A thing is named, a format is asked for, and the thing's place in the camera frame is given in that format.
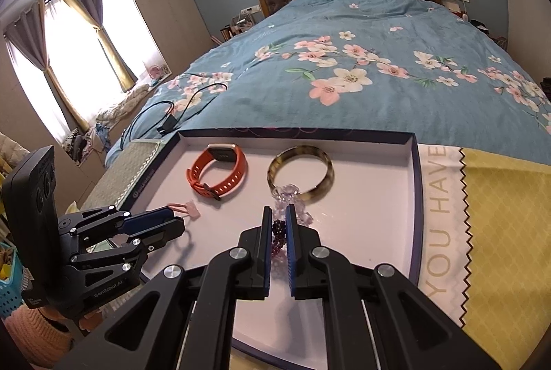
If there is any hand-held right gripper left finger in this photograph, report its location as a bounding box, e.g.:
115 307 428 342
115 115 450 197
54 206 274 370

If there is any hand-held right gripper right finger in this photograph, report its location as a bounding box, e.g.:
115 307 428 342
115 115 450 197
285 204 502 370

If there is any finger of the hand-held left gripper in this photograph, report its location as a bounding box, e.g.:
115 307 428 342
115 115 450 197
69 217 187 275
58 204 179 242

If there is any dark purple bead bracelet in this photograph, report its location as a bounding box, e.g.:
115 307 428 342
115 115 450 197
271 218 288 280

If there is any pink hair clip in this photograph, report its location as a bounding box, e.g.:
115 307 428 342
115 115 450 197
166 200 202 221

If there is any clear crystal bead bracelet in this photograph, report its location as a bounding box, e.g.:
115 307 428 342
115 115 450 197
270 183 314 227

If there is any dark blue box tray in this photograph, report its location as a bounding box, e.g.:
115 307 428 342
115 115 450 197
114 128 425 369

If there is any orange smartwatch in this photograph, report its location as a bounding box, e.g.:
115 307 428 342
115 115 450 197
186 143 249 202

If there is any tortoiseshell bangle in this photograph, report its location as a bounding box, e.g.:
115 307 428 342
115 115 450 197
267 146 335 205

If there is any person's left hand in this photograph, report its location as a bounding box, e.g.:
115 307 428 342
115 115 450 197
41 305 106 332

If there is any white quilted jacket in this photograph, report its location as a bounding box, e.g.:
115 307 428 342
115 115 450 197
0 132 25 224

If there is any turquoise plastic basket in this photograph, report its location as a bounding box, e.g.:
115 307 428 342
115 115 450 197
0 249 23 317

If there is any pile of light clothes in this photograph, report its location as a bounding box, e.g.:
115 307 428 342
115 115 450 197
60 86 152 165

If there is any small pink fan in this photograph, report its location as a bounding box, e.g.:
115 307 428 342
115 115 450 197
146 63 171 80

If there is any blue floral duvet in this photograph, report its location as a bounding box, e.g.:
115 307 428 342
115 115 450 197
105 0 551 166

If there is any group of cosmetics bottles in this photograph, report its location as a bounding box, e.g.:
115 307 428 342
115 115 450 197
219 7 260 44

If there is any beige wardrobe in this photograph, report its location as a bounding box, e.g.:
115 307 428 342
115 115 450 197
103 0 216 83

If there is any black charger cable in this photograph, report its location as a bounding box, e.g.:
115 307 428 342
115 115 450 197
121 83 229 152

